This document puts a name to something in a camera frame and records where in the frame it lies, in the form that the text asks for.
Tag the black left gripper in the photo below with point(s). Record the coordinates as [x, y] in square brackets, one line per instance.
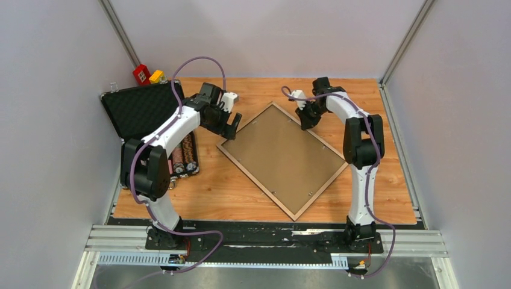
[228, 132]

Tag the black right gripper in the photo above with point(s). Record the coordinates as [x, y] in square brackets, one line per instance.
[307, 122]

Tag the wooden picture frame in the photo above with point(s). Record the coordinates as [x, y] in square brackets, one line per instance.
[295, 217]

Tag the brown cardboard backing board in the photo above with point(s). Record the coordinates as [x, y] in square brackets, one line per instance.
[283, 159]

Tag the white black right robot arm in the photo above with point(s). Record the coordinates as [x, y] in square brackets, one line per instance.
[363, 149]

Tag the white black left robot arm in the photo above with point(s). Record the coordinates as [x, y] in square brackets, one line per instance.
[164, 217]

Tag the brown orange chip stack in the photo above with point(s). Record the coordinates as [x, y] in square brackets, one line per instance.
[188, 155]

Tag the green red chip stack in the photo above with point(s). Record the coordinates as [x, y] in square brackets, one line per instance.
[177, 159]

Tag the yellow toy block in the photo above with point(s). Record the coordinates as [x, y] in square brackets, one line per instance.
[157, 77]

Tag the black poker chip case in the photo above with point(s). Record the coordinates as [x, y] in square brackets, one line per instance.
[136, 113]

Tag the red toy house block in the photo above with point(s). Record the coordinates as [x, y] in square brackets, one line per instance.
[142, 75]

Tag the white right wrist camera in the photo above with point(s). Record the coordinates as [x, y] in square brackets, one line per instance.
[299, 97]

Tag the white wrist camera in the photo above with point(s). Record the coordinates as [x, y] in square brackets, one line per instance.
[299, 97]
[228, 101]

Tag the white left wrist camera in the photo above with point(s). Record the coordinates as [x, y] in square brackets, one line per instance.
[228, 101]

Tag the aluminium rail frame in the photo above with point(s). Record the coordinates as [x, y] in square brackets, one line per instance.
[122, 241]

